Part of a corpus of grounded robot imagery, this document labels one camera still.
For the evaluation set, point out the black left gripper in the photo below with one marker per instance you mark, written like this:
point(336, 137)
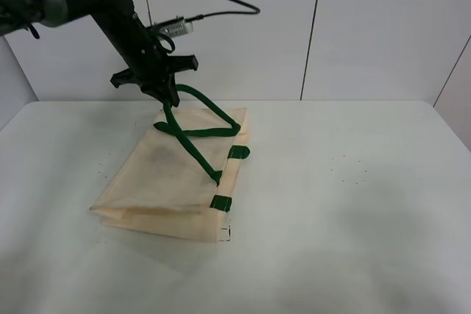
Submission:
point(153, 71)

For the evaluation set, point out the white linen bag green handles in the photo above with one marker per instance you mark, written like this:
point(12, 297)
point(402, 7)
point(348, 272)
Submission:
point(179, 179)

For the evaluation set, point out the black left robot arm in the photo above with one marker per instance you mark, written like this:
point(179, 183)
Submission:
point(116, 18)

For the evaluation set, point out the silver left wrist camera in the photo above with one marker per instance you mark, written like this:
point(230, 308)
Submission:
point(173, 28)

